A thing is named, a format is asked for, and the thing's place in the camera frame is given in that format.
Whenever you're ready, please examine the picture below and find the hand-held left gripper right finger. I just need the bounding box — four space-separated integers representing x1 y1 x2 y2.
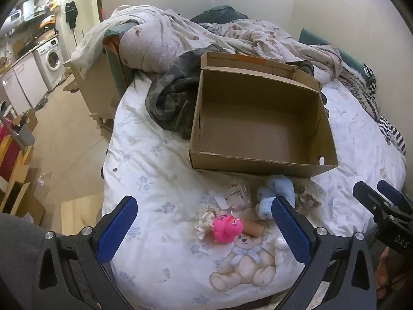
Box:
271 196 378 310

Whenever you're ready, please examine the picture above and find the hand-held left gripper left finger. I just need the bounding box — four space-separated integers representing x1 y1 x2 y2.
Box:
34 195 139 310

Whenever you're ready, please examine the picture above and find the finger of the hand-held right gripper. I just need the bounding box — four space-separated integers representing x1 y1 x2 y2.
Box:
353 181 388 223
377 180 413 215

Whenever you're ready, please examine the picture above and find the brown furry scrunchie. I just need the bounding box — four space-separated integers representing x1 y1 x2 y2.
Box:
295 184 322 215

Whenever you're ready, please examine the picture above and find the light blue plush toy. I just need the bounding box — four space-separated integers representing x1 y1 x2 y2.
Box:
256 175 296 222

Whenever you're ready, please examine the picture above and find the pink plush toy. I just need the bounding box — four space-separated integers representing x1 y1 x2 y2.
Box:
211 212 244 244

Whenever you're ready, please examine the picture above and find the cream fluffy knotted toy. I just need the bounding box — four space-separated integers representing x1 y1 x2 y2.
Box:
194 210 217 240

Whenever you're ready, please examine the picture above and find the cardboard box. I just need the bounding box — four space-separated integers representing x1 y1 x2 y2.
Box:
189 51 339 179

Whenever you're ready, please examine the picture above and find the person's right hand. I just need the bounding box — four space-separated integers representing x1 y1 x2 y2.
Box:
374 248 413 301

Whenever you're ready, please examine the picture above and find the brown cardboard tube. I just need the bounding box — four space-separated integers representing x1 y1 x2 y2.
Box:
243 219 269 236

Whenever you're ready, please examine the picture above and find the black and white striped cloth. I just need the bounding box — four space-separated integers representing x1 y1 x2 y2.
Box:
377 116 406 156

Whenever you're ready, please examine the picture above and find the clear plastic bag with label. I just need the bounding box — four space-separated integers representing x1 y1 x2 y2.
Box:
216 182 254 210

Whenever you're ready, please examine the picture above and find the black and white checkered cloth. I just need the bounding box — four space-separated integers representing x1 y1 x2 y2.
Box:
339 63 383 120

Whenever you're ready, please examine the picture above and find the yellow wooden rack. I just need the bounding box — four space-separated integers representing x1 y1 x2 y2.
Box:
0 134 34 201

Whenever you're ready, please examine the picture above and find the red fabric item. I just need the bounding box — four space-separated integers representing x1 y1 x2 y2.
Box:
0 121 21 176

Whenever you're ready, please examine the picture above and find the camouflage jacket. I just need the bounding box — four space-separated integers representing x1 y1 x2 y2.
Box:
145 52 330 139

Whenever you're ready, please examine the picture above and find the beige wooden nightstand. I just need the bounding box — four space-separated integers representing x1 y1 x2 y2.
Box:
71 52 121 126

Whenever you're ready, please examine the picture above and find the green pillow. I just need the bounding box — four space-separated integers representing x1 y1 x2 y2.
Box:
298 28 367 72

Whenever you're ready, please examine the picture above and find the white cabinet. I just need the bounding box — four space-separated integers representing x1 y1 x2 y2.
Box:
0 52 49 113

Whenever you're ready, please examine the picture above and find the white washing machine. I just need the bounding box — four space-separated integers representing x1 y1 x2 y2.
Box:
34 37 67 91

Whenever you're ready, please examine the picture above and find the crumpled pale quilt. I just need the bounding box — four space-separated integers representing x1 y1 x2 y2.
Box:
69 5 343 78

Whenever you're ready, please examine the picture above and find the black hanging garment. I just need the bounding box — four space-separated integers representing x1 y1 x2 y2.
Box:
65 2 79 28

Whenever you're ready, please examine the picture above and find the dark teal pillow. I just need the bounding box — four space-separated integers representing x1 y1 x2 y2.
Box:
190 5 249 25

